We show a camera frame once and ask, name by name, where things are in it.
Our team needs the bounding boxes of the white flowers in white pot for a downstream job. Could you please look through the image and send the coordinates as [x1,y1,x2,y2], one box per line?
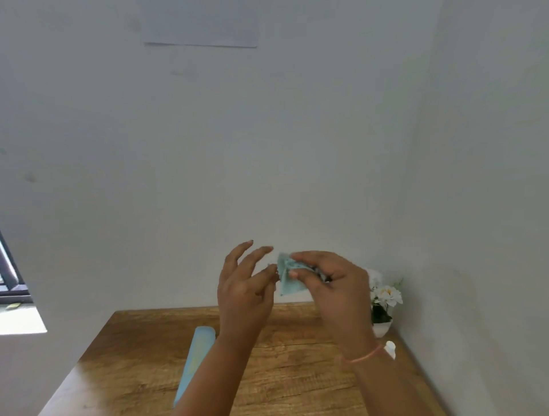
[366,269,404,339]

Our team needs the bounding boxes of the pink wrist bracelet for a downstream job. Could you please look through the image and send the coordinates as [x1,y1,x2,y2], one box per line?
[343,342,385,365]

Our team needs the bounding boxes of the person's left forearm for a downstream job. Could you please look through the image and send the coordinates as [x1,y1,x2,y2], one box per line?
[173,334,258,416]

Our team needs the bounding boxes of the dark window frame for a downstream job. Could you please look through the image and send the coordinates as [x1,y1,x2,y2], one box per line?
[0,231,33,305]

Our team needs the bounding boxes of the person's right hand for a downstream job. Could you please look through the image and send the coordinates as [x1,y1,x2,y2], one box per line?
[288,250,381,359]

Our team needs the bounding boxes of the white window sill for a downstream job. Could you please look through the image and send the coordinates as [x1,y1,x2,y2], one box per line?
[0,303,48,336]

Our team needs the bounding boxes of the person's right forearm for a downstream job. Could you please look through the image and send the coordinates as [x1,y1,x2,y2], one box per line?
[345,348,449,416]

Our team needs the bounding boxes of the person's left hand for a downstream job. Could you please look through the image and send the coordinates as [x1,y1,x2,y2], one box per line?
[217,240,279,339]

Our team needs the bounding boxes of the white paper sheet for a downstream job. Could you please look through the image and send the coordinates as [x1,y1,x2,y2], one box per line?
[138,0,260,48]

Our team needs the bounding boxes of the rolled light blue paper sheet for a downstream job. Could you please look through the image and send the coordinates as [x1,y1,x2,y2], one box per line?
[173,326,217,408]

